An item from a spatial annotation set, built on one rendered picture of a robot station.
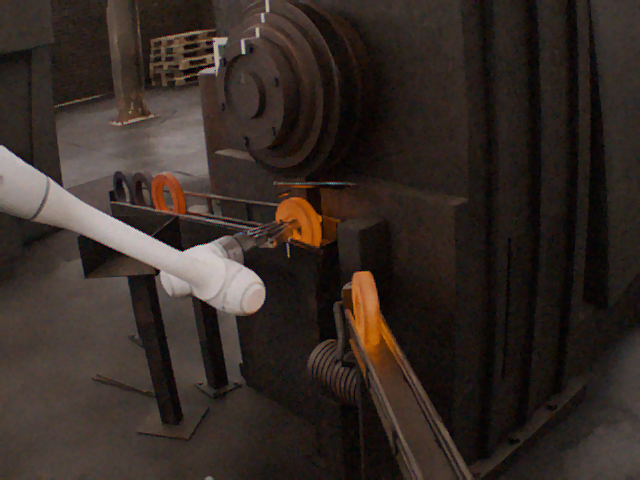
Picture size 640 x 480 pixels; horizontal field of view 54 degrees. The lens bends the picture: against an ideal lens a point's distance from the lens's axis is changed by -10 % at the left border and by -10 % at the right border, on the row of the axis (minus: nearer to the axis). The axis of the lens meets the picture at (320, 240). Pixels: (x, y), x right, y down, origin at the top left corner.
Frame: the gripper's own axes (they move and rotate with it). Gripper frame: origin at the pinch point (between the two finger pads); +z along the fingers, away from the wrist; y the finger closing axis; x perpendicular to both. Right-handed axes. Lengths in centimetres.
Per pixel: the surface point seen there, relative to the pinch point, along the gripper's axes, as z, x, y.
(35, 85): 28, 24, -288
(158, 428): -39, -71, -45
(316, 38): 1, 50, 17
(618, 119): 95, 10, 50
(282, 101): -8.4, 36.3, 13.6
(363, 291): -22, 4, 47
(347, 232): -3.5, 3.8, 23.9
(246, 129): -8.2, 27.9, -3.3
